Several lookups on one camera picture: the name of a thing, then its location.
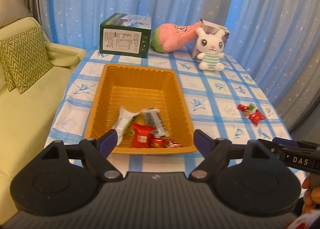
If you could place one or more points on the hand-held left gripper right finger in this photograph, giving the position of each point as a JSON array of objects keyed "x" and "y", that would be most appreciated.
[{"x": 201, "y": 141}]

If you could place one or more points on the blue checked tablecloth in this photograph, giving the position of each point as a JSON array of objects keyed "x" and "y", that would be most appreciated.
[{"x": 220, "y": 86}]

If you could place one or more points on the white snack packet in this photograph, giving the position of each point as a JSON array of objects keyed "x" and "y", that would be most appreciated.
[{"x": 123, "y": 121}]

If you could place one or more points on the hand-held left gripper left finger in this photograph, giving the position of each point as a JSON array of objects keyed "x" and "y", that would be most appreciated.
[{"x": 110, "y": 141}]

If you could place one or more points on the red white printed clothing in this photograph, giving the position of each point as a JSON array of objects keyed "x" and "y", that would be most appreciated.
[{"x": 305, "y": 222}]

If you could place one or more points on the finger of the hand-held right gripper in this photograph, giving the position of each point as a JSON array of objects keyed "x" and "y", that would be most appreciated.
[
  {"x": 281, "y": 139},
  {"x": 268, "y": 144}
]

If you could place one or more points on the green chevron cushion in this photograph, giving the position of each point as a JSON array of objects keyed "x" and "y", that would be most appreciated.
[
  {"x": 6, "y": 68},
  {"x": 27, "y": 58}
]

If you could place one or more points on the light green sofa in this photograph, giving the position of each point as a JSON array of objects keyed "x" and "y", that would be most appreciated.
[{"x": 30, "y": 119}]

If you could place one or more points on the grey white cardboard box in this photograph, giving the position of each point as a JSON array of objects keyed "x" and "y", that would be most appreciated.
[{"x": 215, "y": 27}]

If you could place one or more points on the pink plush toy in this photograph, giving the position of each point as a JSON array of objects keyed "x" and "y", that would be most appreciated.
[{"x": 172, "y": 36}]

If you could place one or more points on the person's right hand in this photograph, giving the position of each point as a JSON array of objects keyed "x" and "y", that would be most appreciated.
[{"x": 310, "y": 194}]

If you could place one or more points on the green red candy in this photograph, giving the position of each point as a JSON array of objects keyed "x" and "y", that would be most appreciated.
[{"x": 250, "y": 107}]

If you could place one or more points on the grey cushion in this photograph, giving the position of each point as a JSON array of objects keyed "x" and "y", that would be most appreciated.
[{"x": 12, "y": 3}]

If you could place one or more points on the orange plastic tray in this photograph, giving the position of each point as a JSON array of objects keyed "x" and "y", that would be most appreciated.
[{"x": 140, "y": 78}]

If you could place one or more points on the green cardboard box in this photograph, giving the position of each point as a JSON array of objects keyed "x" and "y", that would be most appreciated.
[{"x": 122, "y": 41}]

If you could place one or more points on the red snack packet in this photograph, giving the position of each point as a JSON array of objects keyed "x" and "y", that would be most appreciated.
[
  {"x": 162, "y": 142},
  {"x": 257, "y": 117},
  {"x": 141, "y": 136}
]

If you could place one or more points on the dark clear snack packet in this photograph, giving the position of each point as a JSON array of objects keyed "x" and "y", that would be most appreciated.
[{"x": 152, "y": 119}]

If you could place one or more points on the white bunny plush toy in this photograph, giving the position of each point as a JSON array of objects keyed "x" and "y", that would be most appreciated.
[{"x": 210, "y": 43}]

